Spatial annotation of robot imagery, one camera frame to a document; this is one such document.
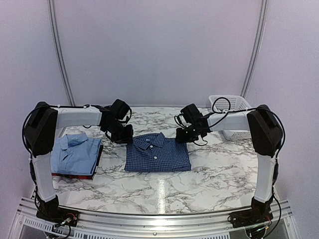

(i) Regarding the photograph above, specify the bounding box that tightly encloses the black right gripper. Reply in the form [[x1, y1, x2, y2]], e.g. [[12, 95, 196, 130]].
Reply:
[[176, 124, 202, 144]]

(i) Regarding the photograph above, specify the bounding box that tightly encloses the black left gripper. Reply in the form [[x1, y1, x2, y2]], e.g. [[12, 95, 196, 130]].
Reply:
[[104, 120, 133, 143]]

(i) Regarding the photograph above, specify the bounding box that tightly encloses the blue checkered long sleeve shirt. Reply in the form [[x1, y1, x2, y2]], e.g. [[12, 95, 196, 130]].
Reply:
[[124, 133, 191, 173]]

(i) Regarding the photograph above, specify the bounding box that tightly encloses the light blue shirt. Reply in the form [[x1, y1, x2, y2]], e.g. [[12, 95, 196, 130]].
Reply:
[[50, 133, 102, 176]]

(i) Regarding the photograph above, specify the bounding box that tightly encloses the red black plaid shirt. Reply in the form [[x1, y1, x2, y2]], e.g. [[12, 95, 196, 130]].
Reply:
[[51, 144, 104, 180]]

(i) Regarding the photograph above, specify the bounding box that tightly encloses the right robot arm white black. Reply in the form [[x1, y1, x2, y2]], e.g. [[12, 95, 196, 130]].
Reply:
[[175, 104, 285, 223]]

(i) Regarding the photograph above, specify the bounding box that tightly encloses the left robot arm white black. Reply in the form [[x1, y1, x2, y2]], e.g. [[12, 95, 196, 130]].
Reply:
[[22, 99, 133, 222]]

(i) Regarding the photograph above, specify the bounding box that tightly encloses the white plastic mesh basket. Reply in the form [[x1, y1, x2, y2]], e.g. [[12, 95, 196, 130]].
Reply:
[[207, 95, 251, 140]]

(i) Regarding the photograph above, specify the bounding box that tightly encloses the right aluminium corner post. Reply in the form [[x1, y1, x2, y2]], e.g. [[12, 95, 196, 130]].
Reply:
[[240, 0, 269, 98]]

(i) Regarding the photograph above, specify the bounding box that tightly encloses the aluminium corner post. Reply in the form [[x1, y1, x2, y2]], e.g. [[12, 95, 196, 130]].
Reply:
[[48, 0, 75, 106], [240, 0, 269, 98]]

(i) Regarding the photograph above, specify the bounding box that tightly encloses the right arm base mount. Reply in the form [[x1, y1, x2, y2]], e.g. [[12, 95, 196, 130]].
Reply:
[[227, 209, 273, 228]]

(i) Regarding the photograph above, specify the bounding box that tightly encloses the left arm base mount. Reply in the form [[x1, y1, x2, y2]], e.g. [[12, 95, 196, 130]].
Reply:
[[36, 207, 79, 227]]

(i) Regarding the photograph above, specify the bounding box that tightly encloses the aluminium front frame rail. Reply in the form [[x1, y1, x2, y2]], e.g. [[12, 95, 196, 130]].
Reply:
[[8, 198, 301, 239]]

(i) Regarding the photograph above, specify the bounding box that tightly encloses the left aluminium corner post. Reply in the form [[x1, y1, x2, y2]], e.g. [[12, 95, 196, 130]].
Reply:
[[48, 0, 75, 106]]

